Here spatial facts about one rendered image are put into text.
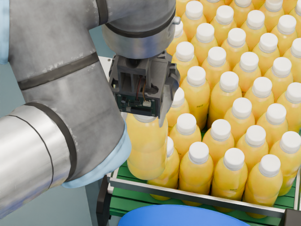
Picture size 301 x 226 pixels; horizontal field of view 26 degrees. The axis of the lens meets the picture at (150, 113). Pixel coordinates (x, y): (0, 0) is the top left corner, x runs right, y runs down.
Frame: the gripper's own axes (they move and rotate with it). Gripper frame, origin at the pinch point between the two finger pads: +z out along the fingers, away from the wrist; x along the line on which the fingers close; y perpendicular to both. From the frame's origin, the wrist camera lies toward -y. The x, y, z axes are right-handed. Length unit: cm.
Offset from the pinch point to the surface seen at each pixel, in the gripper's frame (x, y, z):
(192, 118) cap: 5.6, -17.4, 30.5
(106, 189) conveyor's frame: -11, -7, 50
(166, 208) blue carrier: 4.8, 8.7, 17.1
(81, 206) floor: -35, -39, 140
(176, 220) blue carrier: 6.8, 10.8, 16.5
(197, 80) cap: 5.2, -27.2, 30.7
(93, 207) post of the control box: -20, -16, 83
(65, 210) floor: -40, -36, 140
